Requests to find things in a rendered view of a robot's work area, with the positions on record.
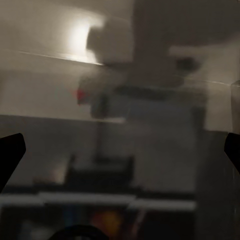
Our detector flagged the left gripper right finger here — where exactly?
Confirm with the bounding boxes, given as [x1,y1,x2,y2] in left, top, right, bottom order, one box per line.
[224,132,240,173]

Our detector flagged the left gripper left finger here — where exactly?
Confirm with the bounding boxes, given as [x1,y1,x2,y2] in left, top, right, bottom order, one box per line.
[0,133,26,193]

